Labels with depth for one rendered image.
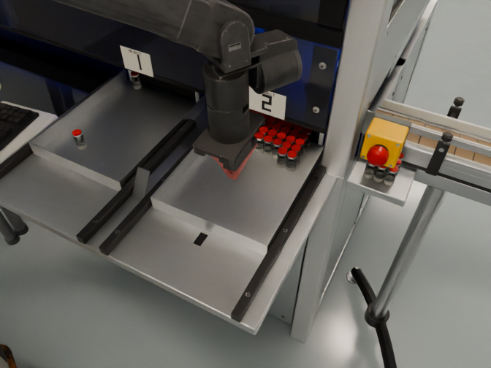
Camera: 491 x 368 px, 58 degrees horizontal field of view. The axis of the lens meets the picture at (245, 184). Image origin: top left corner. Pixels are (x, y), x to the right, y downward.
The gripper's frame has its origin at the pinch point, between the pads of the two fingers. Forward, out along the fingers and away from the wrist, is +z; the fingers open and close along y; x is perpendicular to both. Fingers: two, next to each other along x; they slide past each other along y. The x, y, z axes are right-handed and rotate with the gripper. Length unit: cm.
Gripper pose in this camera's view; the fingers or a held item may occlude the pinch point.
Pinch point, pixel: (232, 174)
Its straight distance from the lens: 69.1
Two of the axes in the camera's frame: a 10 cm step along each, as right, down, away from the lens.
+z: 0.2, 6.6, 7.5
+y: 4.7, -6.7, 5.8
